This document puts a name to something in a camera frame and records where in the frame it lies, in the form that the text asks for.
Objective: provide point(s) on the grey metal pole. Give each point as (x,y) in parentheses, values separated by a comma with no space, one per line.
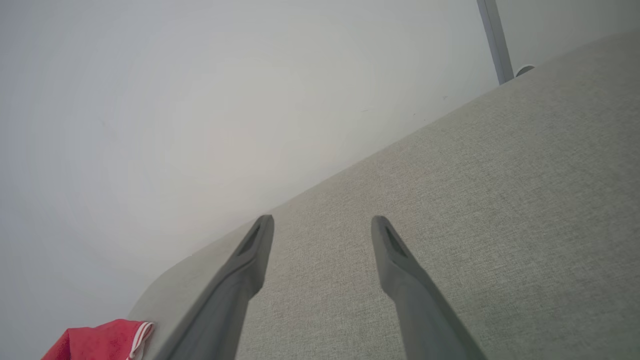
(495,40)

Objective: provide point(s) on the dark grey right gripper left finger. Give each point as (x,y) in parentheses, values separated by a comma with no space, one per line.
(220,300)

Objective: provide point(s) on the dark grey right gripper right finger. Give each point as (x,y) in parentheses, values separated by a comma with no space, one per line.
(420,310)

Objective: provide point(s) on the small grey round object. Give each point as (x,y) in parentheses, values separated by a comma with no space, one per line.
(525,70)

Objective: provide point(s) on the red shirt with white sleeves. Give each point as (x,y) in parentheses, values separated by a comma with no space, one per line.
(95,342)

